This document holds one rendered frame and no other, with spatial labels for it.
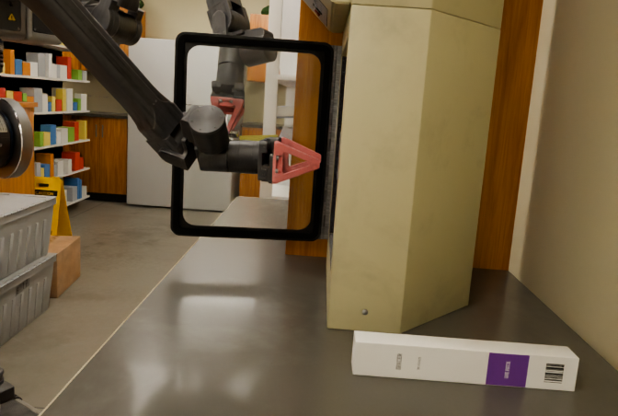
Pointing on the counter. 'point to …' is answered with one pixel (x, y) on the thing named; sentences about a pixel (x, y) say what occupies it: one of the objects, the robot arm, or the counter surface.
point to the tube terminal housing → (413, 135)
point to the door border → (315, 139)
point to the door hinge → (332, 141)
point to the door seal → (318, 144)
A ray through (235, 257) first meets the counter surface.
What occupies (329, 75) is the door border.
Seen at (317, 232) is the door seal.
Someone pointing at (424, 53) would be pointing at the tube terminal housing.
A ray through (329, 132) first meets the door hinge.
